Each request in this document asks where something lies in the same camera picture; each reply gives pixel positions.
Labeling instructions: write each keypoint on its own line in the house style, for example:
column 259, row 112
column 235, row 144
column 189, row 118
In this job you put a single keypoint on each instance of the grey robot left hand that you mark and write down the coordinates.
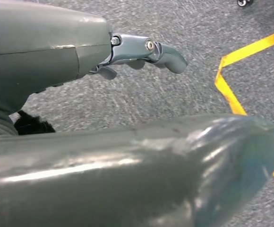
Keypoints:
column 44, row 47

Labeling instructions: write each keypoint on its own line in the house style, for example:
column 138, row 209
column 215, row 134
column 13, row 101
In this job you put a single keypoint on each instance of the blue metal shelf rack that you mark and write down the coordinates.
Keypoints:
column 244, row 2

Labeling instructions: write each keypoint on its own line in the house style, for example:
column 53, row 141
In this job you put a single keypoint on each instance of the yellow floor tape marking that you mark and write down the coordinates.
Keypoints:
column 229, row 94

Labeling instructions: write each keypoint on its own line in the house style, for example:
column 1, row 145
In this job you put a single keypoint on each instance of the black ribbed robot foot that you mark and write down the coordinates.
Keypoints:
column 32, row 125

